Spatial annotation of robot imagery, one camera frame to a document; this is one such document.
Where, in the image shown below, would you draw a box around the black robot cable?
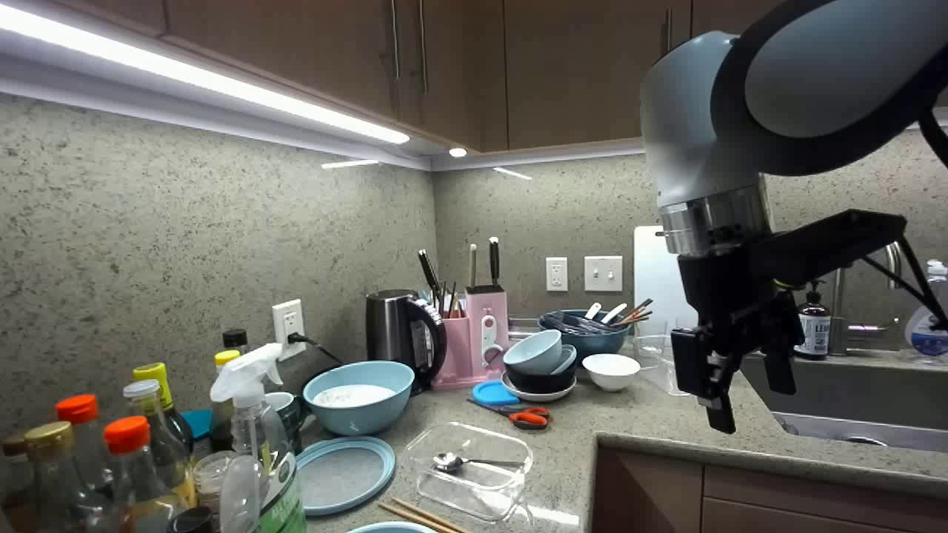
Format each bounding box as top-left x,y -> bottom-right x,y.
864,99 -> 948,333

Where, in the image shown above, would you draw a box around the blue bowl with rice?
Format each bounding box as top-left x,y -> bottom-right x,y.
298,359 -> 418,442

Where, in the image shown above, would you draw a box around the small white bowl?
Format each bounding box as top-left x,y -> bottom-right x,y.
578,349 -> 645,395

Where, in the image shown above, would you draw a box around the metal spoon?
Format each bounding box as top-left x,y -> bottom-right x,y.
428,451 -> 528,481

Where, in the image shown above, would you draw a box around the clear plastic lunchbox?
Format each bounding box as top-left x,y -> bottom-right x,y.
396,422 -> 539,533

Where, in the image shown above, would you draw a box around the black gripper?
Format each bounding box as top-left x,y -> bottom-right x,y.
668,234 -> 805,435

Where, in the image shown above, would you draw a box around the light blue bowl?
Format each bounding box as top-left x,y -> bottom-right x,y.
499,327 -> 566,380

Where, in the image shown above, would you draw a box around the under cabinet light strip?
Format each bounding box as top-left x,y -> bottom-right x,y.
0,3 -> 414,148

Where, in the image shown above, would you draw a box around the small light blue plate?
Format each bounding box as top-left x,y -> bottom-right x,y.
347,519 -> 437,533

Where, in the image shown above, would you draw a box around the orange cap sauce bottle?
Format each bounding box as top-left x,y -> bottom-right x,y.
100,413 -> 182,533
54,391 -> 113,533

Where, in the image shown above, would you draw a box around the small white switch plate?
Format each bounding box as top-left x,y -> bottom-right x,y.
542,254 -> 571,296

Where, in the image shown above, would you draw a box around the yellow cap dark bottle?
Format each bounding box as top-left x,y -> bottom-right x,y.
209,346 -> 245,453

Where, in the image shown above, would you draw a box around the dark soap dispenser bottle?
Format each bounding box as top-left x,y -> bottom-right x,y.
791,278 -> 836,364

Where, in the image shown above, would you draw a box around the dark grey countertop appliance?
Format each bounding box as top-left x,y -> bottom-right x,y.
273,337 -> 342,401

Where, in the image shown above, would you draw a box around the orange red kitchen tool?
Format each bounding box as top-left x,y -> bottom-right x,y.
507,402 -> 554,434

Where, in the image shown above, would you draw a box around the white clear spray bottle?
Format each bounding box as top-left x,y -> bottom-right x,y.
208,340 -> 289,533

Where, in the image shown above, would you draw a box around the long wooden chopstick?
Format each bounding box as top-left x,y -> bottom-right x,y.
387,494 -> 467,533
375,502 -> 449,533

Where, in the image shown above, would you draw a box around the brown lower cabinet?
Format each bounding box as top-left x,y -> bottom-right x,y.
590,442 -> 948,533

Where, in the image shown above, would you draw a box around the gold cap bottle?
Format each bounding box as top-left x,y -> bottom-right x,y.
21,417 -> 89,533

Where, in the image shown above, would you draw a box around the blue pot with utensils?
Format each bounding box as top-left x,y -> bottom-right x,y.
535,296 -> 656,359

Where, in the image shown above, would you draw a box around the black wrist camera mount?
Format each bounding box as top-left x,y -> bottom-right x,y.
751,207 -> 908,294

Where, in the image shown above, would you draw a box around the blue plastic lid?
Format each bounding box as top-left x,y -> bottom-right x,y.
467,380 -> 525,413

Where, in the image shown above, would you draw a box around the wide white switch plate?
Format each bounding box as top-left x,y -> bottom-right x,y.
579,251 -> 628,296

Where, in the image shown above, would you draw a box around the large blue plate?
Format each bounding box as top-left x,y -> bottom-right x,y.
294,435 -> 400,522

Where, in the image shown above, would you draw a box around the steel kitchen sink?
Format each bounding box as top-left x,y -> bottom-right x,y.
739,346 -> 948,456

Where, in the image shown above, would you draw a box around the pink knife block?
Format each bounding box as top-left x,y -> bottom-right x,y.
431,285 -> 511,391

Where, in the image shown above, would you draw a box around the brown upper wall cabinets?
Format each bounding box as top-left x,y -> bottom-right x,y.
54,0 -> 782,154

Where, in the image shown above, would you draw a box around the yellow cap green bottle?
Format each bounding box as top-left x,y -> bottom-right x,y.
131,359 -> 196,469

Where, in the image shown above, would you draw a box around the dark navy bowl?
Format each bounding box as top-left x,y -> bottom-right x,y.
502,343 -> 579,398

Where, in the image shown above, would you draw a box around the white cutting board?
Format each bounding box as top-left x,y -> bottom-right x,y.
630,223 -> 698,340

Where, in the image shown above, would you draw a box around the white wall outlet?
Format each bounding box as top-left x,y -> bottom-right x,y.
270,296 -> 307,346

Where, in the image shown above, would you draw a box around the white blue dish soap bottle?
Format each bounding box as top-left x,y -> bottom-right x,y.
902,257 -> 948,361

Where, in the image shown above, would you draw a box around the dark steel electric kettle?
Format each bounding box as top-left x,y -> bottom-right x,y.
363,287 -> 449,395

